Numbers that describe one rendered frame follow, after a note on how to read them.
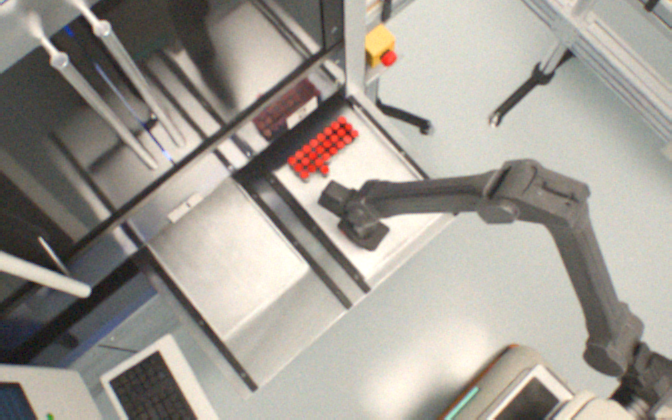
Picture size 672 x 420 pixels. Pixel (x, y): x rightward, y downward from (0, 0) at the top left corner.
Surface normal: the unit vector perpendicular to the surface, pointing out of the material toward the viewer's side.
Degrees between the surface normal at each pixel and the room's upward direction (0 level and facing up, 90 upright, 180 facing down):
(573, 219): 51
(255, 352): 0
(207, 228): 0
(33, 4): 90
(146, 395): 0
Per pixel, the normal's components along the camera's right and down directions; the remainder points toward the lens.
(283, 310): -0.02, -0.25
